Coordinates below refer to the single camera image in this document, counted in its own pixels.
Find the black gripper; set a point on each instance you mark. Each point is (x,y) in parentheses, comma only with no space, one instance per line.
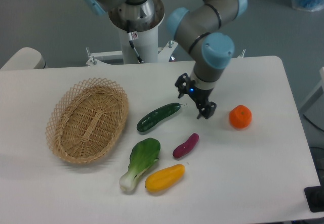
(187,86)

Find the dark green cucumber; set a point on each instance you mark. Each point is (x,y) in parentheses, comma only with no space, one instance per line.
(152,119)

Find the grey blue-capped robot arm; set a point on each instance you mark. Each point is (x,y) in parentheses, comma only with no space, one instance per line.
(197,32)

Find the orange tangerine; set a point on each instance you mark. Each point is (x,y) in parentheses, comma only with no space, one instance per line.
(240,117)

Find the purple sweet potato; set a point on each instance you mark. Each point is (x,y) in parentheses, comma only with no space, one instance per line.
(186,147)

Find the green bok choy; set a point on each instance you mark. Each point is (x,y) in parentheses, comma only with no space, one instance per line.
(143,155)

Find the yellow mango-like fruit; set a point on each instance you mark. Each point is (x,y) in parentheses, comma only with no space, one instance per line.
(165,178)

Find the woven wicker basket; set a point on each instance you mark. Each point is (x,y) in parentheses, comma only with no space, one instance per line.
(87,121)

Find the white furniture at right edge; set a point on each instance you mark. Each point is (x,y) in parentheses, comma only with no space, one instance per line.
(313,95)

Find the black device at table edge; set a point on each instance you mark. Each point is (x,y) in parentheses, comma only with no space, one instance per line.
(314,197)

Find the white chair back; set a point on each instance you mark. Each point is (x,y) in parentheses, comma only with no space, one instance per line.
(25,59)

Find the white pedestal base frame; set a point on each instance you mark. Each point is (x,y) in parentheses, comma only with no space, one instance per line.
(165,54)

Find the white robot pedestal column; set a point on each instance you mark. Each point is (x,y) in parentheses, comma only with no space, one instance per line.
(137,27)

